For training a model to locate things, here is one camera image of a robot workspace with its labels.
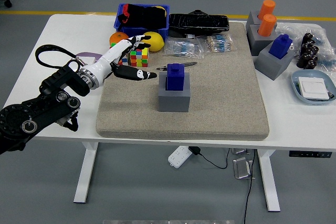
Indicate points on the black cylindrical capacitor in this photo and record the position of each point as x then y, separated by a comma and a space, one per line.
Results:
303, 61
311, 64
306, 48
314, 51
307, 38

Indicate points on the small green circuit board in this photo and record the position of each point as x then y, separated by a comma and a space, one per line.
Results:
330, 94

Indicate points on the blue plastic bin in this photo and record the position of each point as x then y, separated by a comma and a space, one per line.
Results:
136, 33

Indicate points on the purple tray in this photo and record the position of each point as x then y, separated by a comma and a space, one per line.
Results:
90, 54

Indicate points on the white wall socket panel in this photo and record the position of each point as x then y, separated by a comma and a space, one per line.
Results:
89, 59

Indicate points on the black table control panel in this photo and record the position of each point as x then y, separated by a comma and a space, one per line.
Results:
309, 154

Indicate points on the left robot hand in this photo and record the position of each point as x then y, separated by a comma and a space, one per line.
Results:
110, 57

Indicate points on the grey square seal holder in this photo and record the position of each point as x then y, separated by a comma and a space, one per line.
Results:
173, 102
256, 43
253, 19
270, 65

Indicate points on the yellow item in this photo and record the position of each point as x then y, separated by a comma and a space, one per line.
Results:
165, 12

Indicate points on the white wall switch panel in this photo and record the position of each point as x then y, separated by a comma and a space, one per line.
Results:
313, 89

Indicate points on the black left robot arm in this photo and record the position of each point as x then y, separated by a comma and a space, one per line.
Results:
57, 98

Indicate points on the clear bag of mixed resistors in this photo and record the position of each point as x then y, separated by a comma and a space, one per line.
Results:
219, 43

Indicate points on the white power strip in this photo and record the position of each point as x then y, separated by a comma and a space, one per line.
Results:
179, 155

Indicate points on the large metal bracket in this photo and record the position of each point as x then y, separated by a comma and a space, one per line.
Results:
242, 169

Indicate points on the clear bag of blue resistors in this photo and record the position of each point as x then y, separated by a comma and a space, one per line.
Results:
183, 48

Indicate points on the black cloth with red trim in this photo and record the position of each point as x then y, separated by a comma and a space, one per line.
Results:
147, 16

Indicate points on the black and silver pen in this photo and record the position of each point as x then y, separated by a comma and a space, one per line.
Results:
183, 64

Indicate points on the grey-brown mat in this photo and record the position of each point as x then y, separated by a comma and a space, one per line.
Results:
223, 98

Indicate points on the black chair caster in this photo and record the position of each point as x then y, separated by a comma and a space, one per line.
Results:
8, 4

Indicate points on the yellow lemon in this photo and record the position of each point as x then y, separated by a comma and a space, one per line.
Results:
155, 41

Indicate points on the colourful puzzle cube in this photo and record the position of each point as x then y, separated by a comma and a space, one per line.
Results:
113, 44
139, 58

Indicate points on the empty clear plastic bag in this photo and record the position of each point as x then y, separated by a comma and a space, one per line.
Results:
291, 28

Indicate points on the white table leg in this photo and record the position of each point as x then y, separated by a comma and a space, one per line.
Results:
269, 182
85, 171

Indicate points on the small metal bracket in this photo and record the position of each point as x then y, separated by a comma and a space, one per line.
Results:
240, 151

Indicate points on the blue square seal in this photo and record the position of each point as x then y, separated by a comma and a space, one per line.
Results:
280, 47
175, 78

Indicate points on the orange fruit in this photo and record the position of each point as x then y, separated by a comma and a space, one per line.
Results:
118, 37

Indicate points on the clear bag of blue parts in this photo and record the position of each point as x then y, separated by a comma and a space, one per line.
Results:
326, 58

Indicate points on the orange cylindrical seal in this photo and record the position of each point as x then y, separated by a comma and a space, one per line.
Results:
267, 26
267, 7

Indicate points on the light blue tray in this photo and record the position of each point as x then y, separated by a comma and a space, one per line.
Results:
296, 77

